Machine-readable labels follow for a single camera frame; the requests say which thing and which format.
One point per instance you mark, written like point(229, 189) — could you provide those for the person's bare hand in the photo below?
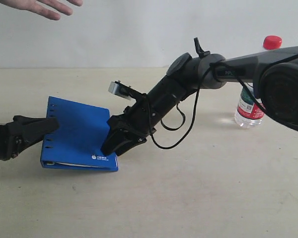
point(49, 9)

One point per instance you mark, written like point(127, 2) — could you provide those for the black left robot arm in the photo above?
point(2, 142)

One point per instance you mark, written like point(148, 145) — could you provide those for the blue ring binder notebook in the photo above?
point(76, 144)

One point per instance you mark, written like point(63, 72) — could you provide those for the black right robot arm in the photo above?
point(273, 75)

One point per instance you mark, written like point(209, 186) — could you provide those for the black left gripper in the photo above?
point(24, 132)

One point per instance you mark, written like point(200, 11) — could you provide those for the clear water bottle red cap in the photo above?
point(247, 113)

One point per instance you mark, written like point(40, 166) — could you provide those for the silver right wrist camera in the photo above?
point(118, 89)

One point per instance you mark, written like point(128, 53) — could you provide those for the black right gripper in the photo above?
point(139, 119)

